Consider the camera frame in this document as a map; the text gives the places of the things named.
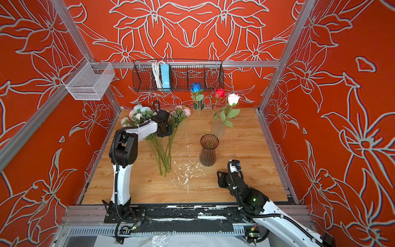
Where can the black wire wall basket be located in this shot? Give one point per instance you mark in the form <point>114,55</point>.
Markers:
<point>183,72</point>

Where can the pink flower bunch right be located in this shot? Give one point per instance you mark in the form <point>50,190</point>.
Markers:
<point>178,115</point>

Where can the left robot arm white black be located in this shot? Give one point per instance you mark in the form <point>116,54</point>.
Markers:
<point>123,154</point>

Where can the brown ribbed glass vase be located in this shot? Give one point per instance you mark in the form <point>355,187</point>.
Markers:
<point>209,144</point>

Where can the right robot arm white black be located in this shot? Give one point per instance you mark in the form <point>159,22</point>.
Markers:
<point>256,206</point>

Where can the white rose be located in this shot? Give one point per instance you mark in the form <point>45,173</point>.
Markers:
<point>222,118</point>

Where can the pink white flower bunch left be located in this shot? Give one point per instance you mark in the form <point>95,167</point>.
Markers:
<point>137,116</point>

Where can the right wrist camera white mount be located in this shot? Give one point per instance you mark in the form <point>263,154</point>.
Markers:
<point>234,166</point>

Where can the blue rose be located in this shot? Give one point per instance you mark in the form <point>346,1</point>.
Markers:
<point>197,97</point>

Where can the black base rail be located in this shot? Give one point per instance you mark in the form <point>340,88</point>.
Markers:
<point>211,218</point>

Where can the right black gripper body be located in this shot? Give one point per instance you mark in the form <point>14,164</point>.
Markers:
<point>224,182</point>

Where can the white mesh wall basket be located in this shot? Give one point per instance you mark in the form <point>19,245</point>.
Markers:
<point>87,83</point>

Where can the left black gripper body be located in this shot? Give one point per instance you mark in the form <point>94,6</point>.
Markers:
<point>167,130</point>

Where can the light blue box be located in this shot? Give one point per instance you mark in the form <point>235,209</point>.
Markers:
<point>165,76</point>

